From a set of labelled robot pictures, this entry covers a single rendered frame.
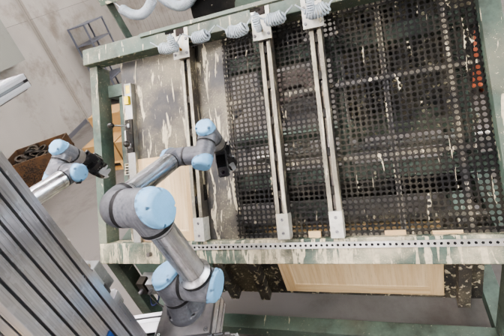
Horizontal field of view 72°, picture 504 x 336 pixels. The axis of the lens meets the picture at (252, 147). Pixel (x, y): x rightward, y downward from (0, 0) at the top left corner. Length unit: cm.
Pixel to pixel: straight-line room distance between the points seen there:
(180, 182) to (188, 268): 90
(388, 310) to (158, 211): 188
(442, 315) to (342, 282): 64
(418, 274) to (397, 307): 45
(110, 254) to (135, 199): 135
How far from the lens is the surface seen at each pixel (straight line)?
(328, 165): 171
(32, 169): 578
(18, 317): 106
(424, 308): 260
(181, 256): 116
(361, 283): 228
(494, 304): 245
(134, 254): 223
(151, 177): 124
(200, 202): 191
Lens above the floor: 217
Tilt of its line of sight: 29 degrees down
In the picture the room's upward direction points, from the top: 19 degrees counter-clockwise
